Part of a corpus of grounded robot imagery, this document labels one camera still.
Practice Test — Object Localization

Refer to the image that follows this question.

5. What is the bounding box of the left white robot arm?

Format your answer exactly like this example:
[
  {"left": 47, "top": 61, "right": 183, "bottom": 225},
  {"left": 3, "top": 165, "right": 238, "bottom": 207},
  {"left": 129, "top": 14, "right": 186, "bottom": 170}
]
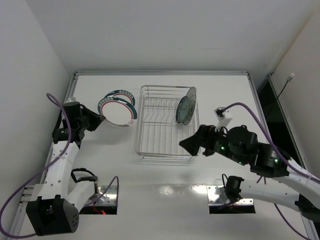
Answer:
[{"left": 26, "top": 101, "right": 105, "bottom": 236}]

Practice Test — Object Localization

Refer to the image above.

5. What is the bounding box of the metal base plate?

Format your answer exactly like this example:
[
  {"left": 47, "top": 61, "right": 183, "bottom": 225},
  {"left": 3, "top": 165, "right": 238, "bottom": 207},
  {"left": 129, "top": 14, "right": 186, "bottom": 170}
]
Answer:
[
  {"left": 206, "top": 185, "right": 254, "bottom": 207},
  {"left": 85, "top": 185, "right": 118, "bottom": 207}
]

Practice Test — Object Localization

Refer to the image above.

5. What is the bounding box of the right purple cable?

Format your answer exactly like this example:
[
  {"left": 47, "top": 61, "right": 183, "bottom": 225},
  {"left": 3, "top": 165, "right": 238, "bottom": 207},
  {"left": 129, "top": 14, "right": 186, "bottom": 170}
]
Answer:
[{"left": 224, "top": 101, "right": 320, "bottom": 240}]

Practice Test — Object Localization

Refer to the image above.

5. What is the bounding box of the white plate with dark rim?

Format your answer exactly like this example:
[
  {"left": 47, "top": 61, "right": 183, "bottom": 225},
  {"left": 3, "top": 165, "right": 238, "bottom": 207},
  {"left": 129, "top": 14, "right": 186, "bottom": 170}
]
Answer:
[{"left": 182, "top": 87, "right": 197, "bottom": 126}]

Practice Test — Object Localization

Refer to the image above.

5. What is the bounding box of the green-rimmed white plate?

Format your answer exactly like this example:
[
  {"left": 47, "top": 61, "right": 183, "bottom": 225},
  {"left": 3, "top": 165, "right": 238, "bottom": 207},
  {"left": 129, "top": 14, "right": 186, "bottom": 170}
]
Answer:
[
  {"left": 97, "top": 96, "right": 138, "bottom": 128},
  {"left": 105, "top": 89, "right": 136, "bottom": 106}
]

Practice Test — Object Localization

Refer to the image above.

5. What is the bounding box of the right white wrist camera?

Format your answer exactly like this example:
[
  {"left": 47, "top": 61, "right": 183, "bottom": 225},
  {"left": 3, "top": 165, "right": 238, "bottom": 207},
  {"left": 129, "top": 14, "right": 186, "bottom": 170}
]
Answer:
[{"left": 214, "top": 107, "right": 233, "bottom": 132}]

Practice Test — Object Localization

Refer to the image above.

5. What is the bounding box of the blue patterned green plate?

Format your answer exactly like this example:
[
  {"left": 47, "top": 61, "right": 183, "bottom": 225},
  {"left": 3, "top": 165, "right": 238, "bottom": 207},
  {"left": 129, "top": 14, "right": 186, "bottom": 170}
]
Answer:
[{"left": 175, "top": 96, "right": 189, "bottom": 124}]

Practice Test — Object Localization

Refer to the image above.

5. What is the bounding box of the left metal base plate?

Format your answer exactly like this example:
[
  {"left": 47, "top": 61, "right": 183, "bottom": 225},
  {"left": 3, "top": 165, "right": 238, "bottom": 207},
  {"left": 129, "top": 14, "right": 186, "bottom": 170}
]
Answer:
[{"left": 85, "top": 185, "right": 118, "bottom": 207}]

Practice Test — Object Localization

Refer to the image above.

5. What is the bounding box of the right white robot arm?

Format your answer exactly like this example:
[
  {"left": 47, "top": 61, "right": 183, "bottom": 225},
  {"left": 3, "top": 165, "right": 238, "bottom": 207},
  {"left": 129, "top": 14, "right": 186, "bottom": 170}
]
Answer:
[{"left": 179, "top": 125, "right": 320, "bottom": 223}]

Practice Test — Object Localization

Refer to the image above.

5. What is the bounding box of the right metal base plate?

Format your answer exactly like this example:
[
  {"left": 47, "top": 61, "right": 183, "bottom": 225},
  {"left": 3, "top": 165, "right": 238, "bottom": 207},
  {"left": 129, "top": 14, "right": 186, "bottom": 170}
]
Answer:
[{"left": 206, "top": 185, "right": 254, "bottom": 207}]

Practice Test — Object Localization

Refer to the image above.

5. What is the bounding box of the metal wire dish rack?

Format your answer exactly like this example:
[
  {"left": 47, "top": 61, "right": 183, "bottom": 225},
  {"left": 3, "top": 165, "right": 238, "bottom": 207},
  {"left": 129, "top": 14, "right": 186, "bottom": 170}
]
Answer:
[{"left": 134, "top": 85, "right": 200, "bottom": 161}]

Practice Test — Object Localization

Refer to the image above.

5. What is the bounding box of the black wall cable with plug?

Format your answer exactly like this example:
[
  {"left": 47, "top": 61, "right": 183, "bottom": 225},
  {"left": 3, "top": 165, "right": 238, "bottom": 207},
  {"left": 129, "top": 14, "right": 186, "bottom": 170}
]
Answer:
[{"left": 264, "top": 73, "right": 295, "bottom": 118}]

